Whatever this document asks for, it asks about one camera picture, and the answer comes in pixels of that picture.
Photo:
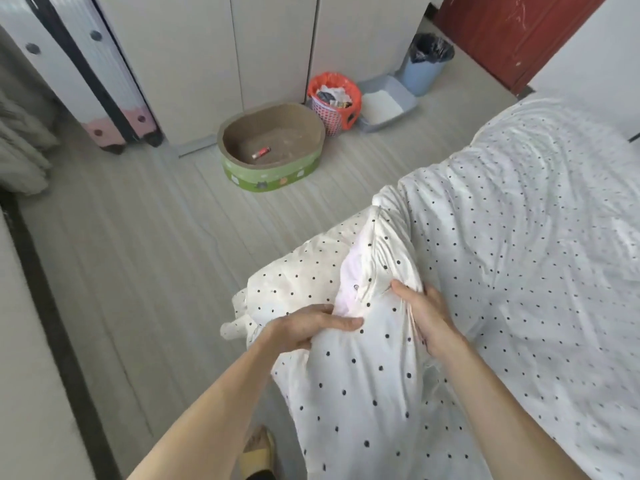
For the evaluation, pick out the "person's right hand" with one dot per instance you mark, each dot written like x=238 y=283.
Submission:
x=430 y=319

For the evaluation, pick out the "person's left hand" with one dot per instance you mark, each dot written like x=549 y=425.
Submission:
x=295 y=328

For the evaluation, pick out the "person's right thumb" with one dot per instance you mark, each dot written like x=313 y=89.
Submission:
x=406 y=292

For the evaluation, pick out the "person's left thumb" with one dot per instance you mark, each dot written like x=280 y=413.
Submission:
x=342 y=323

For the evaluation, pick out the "white polka dot duvet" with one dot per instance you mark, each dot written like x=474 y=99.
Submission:
x=500 y=254

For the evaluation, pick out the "person's left forearm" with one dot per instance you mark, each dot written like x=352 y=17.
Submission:
x=200 y=419

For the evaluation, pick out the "person's right forearm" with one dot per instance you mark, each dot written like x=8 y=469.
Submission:
x=505 y=419

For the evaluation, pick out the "yellow slipper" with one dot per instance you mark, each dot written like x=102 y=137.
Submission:
x=256 y=454

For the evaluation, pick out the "small red cat toy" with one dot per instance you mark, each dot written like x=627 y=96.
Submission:
x=261 y=153

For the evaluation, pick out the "grey cat litter tray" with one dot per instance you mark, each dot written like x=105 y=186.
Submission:
x=385 y=103

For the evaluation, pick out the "green oval cat scratcher bed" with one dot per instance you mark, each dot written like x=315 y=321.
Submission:
x=272 y=144

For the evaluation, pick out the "pink basket with orange bag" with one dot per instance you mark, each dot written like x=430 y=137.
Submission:
x=334 y=102

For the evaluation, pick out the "blue bin with black bag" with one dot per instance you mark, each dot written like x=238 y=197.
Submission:
x=425 y=64

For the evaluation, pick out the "white wardrobe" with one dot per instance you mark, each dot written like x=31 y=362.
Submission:
x=260 y=54

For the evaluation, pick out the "red wooden door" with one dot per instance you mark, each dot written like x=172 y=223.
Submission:
x=515 y=29

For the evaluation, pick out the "white folding ladder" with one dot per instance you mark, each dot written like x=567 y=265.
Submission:
x=82 y=69

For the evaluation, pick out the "grey curtain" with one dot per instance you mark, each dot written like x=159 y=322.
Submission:
x=22 y=134

